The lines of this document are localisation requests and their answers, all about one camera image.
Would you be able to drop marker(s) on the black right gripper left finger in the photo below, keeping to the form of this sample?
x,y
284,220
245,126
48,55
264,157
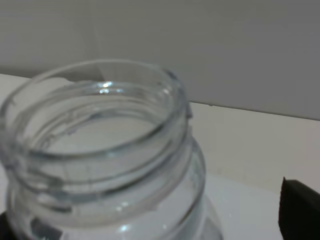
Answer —
x,y
6,232

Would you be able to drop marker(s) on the clear plastic water bottle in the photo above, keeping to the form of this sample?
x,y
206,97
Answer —
x,y
103,150

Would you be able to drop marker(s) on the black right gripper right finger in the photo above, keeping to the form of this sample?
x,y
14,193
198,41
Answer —
x,y
299,211

